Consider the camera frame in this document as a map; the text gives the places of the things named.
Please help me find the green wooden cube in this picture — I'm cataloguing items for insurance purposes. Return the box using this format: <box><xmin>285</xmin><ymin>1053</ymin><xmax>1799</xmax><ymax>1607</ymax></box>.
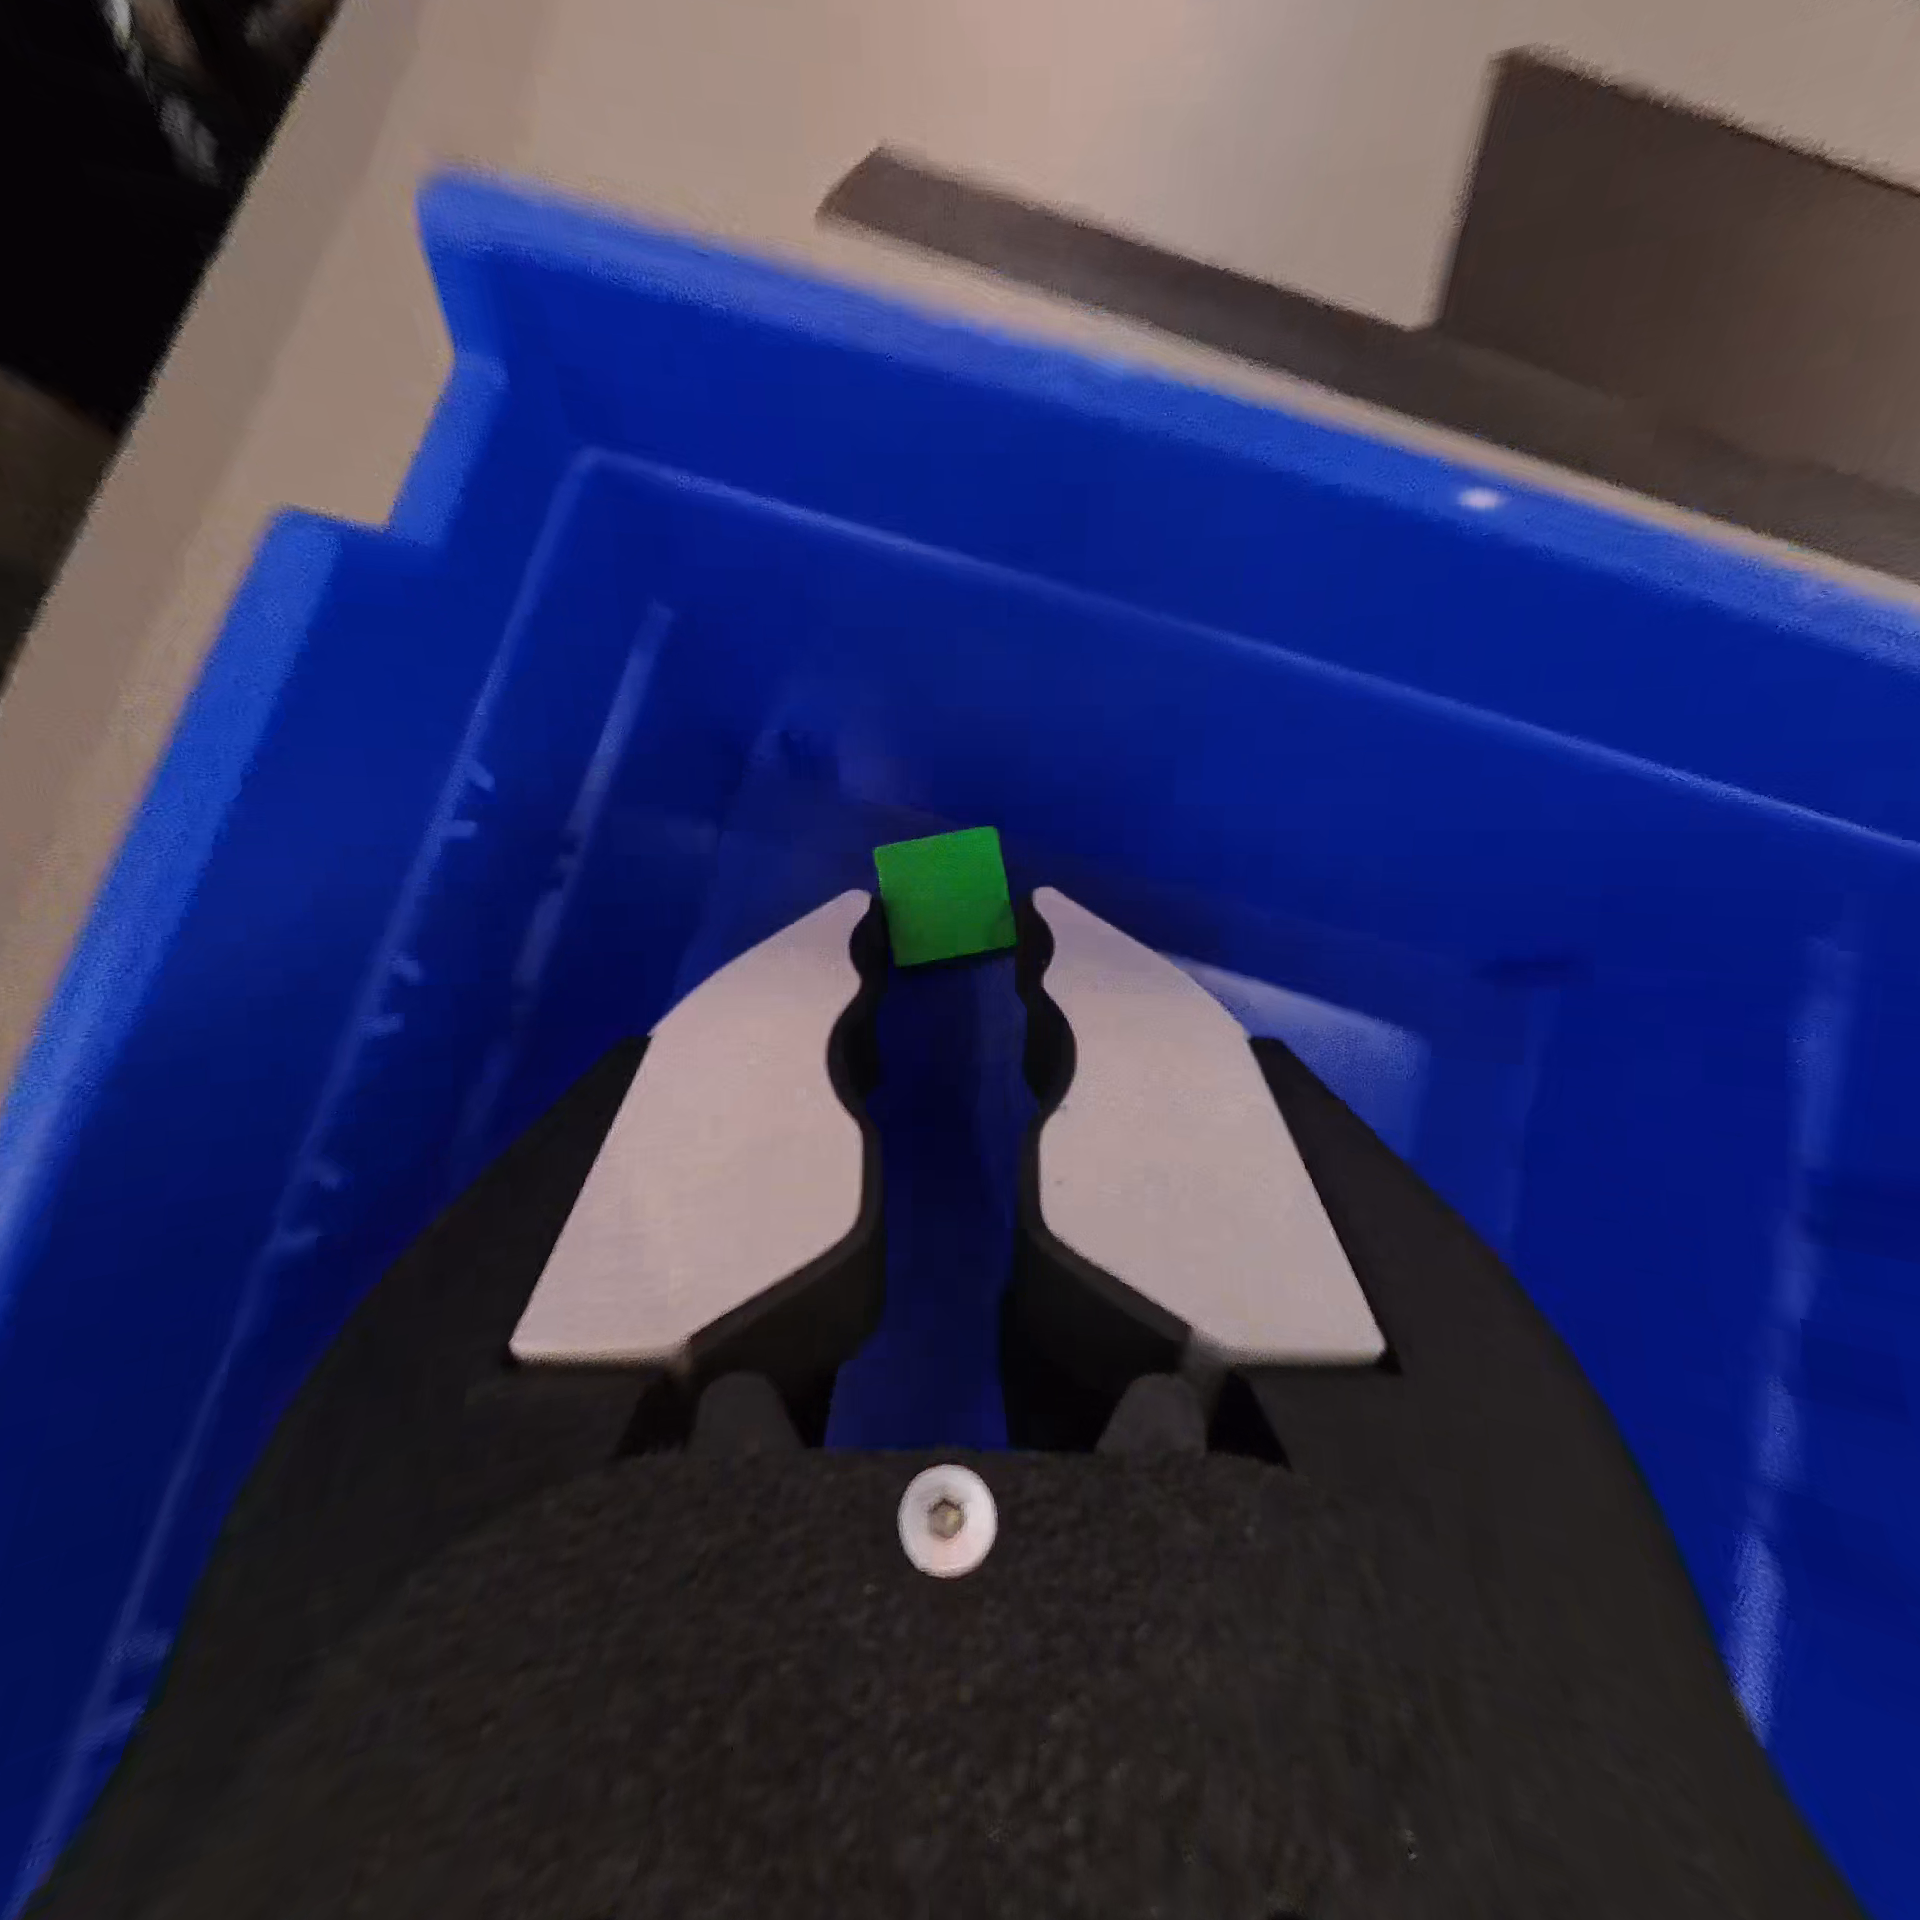
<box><xmin>873</xmin><ymin>825</ymin><xmax>1018</xmax><ymax>970</ymax></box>

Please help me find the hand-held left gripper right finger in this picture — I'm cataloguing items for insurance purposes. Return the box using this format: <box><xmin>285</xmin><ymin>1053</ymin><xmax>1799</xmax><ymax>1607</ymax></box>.
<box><xmin>1001</xmin><ymin>885</ymin><xmax>1384</xmax><ymax>1452</ymax></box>

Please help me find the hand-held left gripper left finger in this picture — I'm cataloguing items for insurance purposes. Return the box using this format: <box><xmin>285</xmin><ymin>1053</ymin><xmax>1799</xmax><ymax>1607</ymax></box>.
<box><xmin>506</xmin><ymin>887</ymin><xmax>889</xmax><ymax>1448</ymax></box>

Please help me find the blue plastic bin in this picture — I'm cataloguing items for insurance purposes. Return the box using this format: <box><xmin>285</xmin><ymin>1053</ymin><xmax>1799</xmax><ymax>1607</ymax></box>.
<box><xmin>0</xmin><ymin>168</ymin><xmax>1920</xmax><ymax>1884</ymax></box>

